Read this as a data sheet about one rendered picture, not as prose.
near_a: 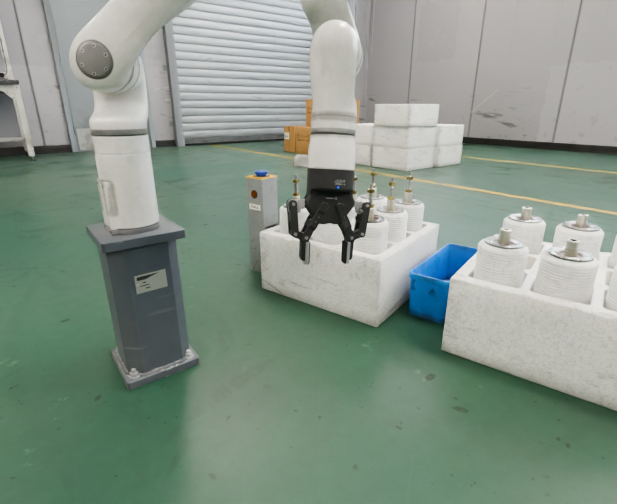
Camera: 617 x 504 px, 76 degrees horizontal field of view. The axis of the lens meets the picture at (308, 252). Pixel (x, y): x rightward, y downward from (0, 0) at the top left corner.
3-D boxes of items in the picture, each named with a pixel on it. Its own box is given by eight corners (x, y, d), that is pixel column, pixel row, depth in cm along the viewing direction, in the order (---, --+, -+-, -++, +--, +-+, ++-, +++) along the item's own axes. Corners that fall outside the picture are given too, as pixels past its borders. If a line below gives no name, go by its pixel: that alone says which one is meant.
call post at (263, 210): (265, 274, 130) (261, 179, 120) (250, 269, 134) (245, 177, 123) (279, 268, 136) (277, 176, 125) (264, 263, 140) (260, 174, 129)
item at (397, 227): (402, 278, 110) (408, 215, 104) (367, 275, 112) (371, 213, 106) (403, 266, 119) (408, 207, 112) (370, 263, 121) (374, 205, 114)
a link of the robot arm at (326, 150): (341, 169, 71) (343, 133, 70) (367, 170, 61) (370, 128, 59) (292, 167, 69) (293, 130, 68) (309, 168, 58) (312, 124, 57)
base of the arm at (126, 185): (114, 237, 70) (97, 137, 64) (103, 226, 77) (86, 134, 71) (167, 228, 75) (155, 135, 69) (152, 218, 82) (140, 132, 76)
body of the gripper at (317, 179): (312, 163, 58) (309, 226, 60) (365, 166, 61) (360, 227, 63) (299, 163, 65) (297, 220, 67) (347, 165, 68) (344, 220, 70)
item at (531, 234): (529, 295, 100) (543, 226, 94) (488, 285, 106) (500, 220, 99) (535, 282, 107) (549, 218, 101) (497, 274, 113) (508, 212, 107)
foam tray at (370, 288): (376, 328, 99) (381, 260, 92) (261, 288, 121) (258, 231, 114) (433, 277, 128) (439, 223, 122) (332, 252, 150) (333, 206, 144)
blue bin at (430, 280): (444, 326, 99) (450, 283, 95) (403, 313, 106) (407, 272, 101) (479, 286, 122) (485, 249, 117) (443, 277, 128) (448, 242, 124)
